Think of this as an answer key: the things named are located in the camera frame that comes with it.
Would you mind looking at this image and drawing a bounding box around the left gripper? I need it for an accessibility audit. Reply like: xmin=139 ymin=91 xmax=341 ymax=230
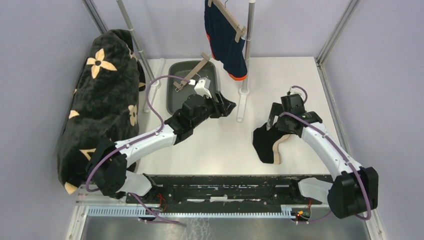
xmin=191 ymin=90 xmax=236 ymax=129

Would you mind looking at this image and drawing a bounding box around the wooden clip hanger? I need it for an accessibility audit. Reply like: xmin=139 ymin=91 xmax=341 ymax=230
xmin=173 ymin=52 xmax=212 ymax=92
xmin=207 ymin=0 xmax=247 ymax=43

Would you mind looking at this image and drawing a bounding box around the black underwear white waistband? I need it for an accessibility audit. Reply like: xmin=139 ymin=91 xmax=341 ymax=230
xmin=252 ymin=123 xmax=291 ymax=165

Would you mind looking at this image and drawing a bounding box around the navy orange underwear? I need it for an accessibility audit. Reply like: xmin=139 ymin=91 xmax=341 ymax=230
xmin=204 ymin=0 xmax=248 ymax=81

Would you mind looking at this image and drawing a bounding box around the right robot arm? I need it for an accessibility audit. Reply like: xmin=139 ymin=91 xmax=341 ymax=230
xmin=265 ymin=93 xmax=379 ymax=221

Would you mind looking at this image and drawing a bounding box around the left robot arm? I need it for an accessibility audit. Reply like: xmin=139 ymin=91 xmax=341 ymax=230
xmin=86 ymin=91 xmax=236 ymax=204

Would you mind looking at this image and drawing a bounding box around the white right pole base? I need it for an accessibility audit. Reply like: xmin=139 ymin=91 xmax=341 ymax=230
xmin=236 ymin=87 xmax=250 ymax=123

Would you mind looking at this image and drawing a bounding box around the right metal rack pole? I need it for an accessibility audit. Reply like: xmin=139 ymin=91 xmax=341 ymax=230
xmin=240 ymin=0 xmax=256 ymax=95

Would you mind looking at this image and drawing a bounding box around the metal rack pole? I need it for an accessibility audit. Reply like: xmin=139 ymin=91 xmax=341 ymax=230
xmin=116 ymin=0 xmax=155 ymax=85
xmin=240 ymin=0 xmax=256 ymax=95

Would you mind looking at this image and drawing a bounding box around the grey plastic basin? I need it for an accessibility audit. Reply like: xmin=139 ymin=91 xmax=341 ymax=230
xmin=166 ymin=60 xmax=220 ymax=115

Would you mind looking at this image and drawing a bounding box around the black floral plush blanket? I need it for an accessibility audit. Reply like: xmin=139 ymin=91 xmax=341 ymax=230
xmin=57 ymin=29 xmax=146 ymax=194

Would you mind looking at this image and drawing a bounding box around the left metal rack pole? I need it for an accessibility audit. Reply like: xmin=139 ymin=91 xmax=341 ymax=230
xmin=116 ymin=0 xmax=155 ymax=85

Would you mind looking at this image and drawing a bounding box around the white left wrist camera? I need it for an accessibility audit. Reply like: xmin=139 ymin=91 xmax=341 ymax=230
xmin=188 ymin=77 xmax=212 ymax=99

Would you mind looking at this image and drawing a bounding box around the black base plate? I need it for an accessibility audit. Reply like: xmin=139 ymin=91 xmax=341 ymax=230
xmin=140 ymin=175 xmax=320 ymax=214

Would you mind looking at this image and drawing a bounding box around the grey cable duct strip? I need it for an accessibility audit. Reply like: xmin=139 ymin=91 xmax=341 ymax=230
xmin=87 ymin=205 xmax=295 ymax=219

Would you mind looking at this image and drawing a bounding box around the aluminium frame rail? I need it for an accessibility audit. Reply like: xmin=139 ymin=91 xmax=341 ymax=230
xmin=316 ymin=0 xmax=361 ymax=67

